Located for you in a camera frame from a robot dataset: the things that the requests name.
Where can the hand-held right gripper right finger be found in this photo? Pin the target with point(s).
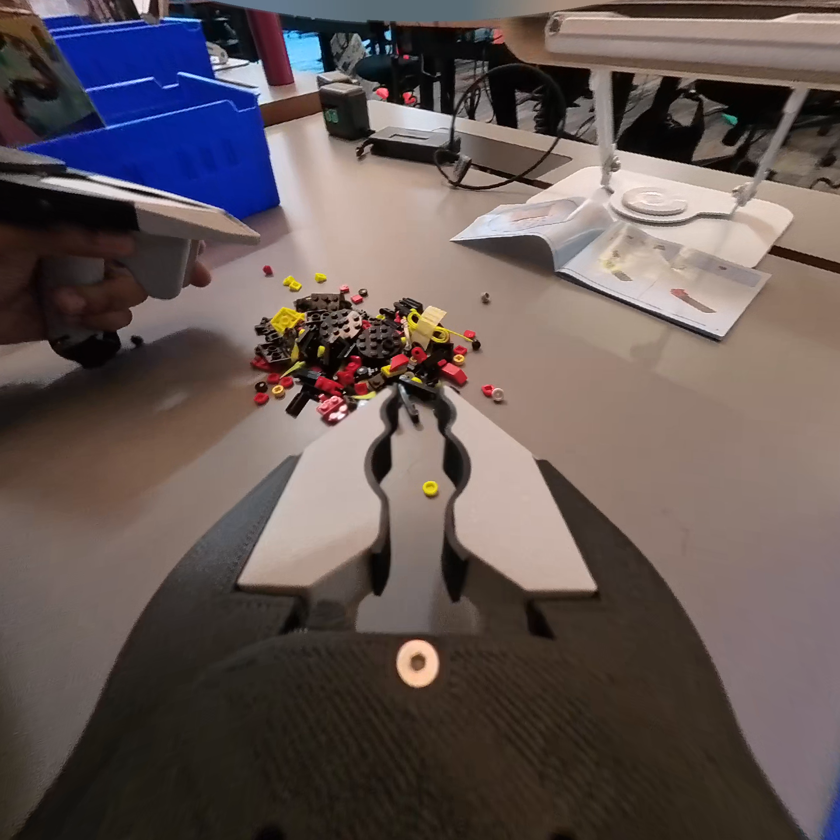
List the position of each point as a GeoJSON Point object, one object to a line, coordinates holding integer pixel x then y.
{"type": "Point", "coordinates": [518, 525]}

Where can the pile of toy bricks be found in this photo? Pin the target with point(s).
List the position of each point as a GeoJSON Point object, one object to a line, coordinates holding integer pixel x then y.
{"type": "Point", "coordinates": [341, 328]}

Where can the open light blue booklet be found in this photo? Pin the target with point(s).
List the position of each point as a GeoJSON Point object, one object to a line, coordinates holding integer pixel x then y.
{"type": "Point", "coordinates": [656, 289]}

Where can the small black charger device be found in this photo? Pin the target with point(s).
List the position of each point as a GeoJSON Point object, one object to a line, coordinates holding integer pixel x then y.
{"type": "Point", "coordinates": [342, 111]}

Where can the person's left hand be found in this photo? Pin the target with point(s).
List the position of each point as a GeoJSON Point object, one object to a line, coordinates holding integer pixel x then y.
{"type": "Point", "coordinates": [26, 289]}

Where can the black power adapter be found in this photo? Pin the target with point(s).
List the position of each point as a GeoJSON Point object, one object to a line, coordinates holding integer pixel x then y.
{"type": "Point", "coordinates": [407, 141]}

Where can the maroon pole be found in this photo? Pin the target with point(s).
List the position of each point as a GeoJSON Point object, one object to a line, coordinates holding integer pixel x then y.
{"type": "Point", "coordinates": [270, 46]}

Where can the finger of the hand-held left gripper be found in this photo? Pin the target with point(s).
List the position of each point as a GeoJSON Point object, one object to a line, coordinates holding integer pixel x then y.
{"type": "Point", "coordinates": [26, 161]}
{"type": "Point", "coordinates": [190, 222]}

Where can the task sheet on stand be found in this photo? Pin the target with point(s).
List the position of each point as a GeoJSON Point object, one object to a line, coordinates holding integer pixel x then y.
{"type": "Point", "coordinates": [656, 203]}

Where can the yellow cardboard toy box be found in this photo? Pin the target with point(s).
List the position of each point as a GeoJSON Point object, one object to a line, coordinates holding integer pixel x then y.
{"type": "Point", "coordinates": [39, 85]}

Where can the blue plastic bin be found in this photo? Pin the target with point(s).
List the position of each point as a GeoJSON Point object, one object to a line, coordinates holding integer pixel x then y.
{"type": "Point", "coordinates": [131, 52]}
{"type": "Point", "coordinates": [197, 157]}

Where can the black toy brick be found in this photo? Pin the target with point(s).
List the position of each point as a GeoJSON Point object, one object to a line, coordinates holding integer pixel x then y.
{"type": "Point", "coordinates": [412, 400]}

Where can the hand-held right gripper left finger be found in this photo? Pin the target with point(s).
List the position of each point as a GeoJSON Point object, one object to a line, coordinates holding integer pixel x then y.
{"type": "Point", "coordinates": [315, 518]}

